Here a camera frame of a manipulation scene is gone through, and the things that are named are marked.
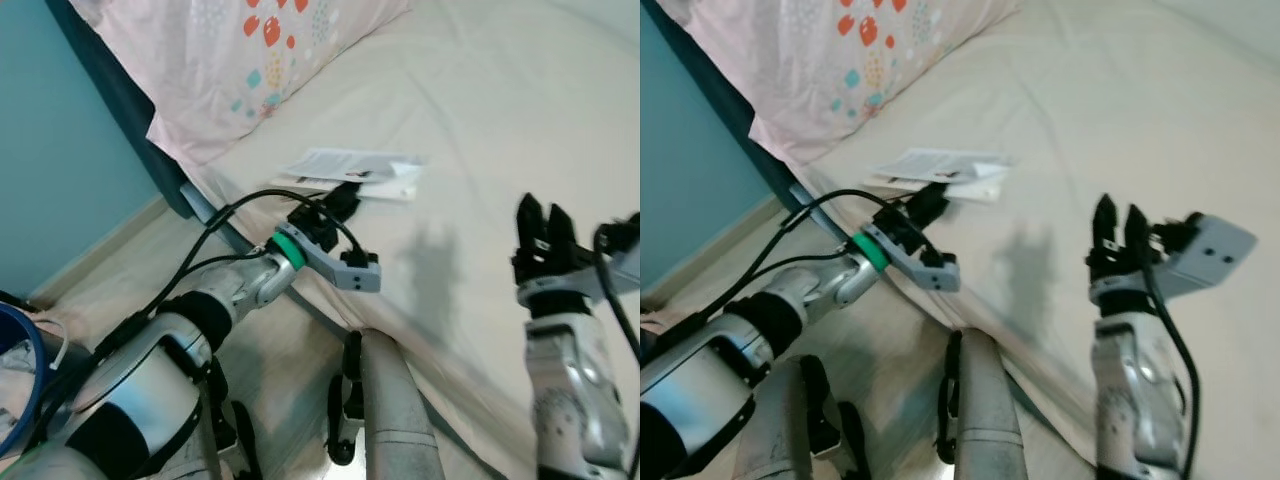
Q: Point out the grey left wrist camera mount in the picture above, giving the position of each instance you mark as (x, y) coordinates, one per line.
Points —
(925, 272)
(345, 270)

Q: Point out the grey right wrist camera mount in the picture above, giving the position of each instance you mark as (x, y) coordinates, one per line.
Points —
(1210, 250)
(625, 265)

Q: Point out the grey robot right leg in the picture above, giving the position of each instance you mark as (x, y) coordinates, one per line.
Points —
(400, 420)
(990, 420)

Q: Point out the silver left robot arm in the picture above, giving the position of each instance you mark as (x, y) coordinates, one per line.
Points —
(140, 390)
(700, 390)

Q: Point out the white paper trash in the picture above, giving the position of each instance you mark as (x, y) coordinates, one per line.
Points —
(12, 385)

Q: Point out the white paperback book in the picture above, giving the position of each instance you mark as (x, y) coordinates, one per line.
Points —
(370, 165)
(960, 165)

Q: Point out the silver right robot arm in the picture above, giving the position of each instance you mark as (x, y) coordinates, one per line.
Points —
(1130, 400)
(570, 400)

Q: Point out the blue upholstered headboard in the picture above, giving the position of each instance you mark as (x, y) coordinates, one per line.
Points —
(120, 100)
(730, 110)

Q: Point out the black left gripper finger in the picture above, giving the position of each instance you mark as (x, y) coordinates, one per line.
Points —
(930, 205)
(345, 202)

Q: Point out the pink patterned pillow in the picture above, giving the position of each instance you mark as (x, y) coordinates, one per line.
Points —
(220, 70)
(830, 70)

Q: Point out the grey robot leg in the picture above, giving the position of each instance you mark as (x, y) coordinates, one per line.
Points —
(990, 420)
(225, 430)
(400, 420)
(790, 430)

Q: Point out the grey robot left leg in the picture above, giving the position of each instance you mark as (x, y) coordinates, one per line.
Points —
(225, 430)
(790, 430)

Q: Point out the cream mattress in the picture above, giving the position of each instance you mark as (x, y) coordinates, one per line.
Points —
(1120, 100)
(500, 100)

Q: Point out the blue waste bin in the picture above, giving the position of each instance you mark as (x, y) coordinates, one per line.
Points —
(35, 350)

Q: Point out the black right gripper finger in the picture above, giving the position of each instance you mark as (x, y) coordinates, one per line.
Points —
(562, 230)
(1137, 232)
(530, 225)
(1105, 228)

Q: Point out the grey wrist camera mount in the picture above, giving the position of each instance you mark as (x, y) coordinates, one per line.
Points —
(925, 272)
(1210, 250)
(345, 270)
(625, 265)

